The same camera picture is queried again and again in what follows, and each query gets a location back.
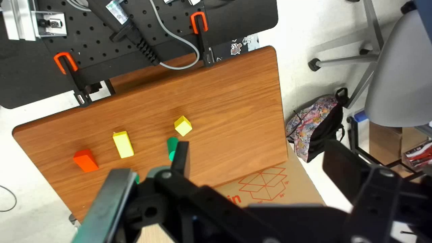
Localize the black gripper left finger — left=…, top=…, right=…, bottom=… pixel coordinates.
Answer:
left=172, top=142, right=190, bottom=176

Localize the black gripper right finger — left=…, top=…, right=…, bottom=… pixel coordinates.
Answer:
left=323, top=140, right=373, bottom=203

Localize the rectangular yellow block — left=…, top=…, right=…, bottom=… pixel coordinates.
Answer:
left=113, top=131, right=134, bottom=158

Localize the rectangular green block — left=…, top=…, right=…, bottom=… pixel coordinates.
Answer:
left=168, top=136, right=180, bottom=162

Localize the yellow cube block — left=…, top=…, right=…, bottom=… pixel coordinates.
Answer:
left=175, top=116, right=194, bottom=136

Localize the orange wedge block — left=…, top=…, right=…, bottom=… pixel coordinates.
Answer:
left=74, top=149, right=99, bottom=173

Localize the cardboard box on floor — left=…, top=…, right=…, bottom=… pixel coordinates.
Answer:
left=369, top=123, right=429, bottom=165

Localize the colourful patterned bag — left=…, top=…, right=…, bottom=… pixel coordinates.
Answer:
left=286, top=88, right=349, bottom=162

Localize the flat cardboard box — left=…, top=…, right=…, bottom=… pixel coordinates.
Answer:
left=137, top=150, right=327, bottom=243

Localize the grey office chair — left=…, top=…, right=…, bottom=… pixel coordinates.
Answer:
left=308, top=0, right=432, bottom=127

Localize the orange handled clamp right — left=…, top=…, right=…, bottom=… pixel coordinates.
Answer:
left=190, top=11, right=217, bottom=66

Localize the orange handled clamp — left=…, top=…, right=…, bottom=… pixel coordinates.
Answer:
left=53, top=51, right=102, bottom=107
left=190, top=11, right=217, bottom=66

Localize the black ribbed cable connector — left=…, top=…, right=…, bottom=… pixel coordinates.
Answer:
left=88, top=0, right=160, bottom=65

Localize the orange handled clamp left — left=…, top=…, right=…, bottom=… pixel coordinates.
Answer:
left=53, top=51, right=102, bottom=107

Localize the grey cable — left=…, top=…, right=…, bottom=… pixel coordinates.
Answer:
left=148, top=0, right=202, bottom=72

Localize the silver aluminium bracket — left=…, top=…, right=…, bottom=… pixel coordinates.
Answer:
left=0, top=0, right=68, bottom=42

